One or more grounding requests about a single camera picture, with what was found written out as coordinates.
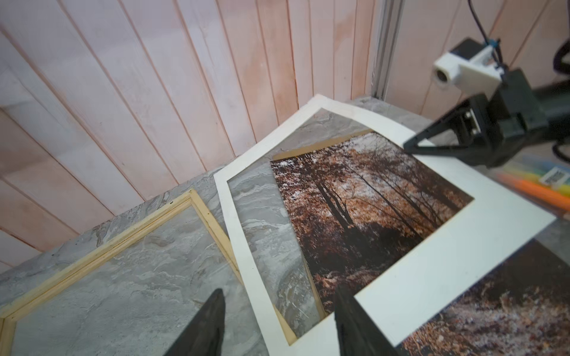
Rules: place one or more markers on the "coloured marker pack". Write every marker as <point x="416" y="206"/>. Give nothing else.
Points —
<point x="541" y="180"/>

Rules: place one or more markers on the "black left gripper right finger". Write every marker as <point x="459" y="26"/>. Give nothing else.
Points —
<point x="357" y="333"/>

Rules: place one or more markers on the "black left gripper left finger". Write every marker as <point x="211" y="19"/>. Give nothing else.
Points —
<point x="204" y="335"/>

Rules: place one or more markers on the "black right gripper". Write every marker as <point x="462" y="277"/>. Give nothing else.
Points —
<point x="510" y="120"/>

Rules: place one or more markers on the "wooden backing board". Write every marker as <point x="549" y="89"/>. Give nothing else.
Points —
<point x="305" y="150"/>

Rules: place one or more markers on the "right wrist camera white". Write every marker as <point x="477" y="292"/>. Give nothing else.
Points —
<point x="470" y="67"/>

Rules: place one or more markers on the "light wooden picture frame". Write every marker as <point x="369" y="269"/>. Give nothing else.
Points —
<point x="50" y="288"/>

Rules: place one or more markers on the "white mat board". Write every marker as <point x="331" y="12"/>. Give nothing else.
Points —
<point x="490" y="229"/>

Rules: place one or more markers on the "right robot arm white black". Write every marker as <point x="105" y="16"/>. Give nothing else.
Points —
<point x="553" y="99"/>

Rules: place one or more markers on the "autumn forest photo print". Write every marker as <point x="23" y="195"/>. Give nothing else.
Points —
<point x="359" y="207"/>

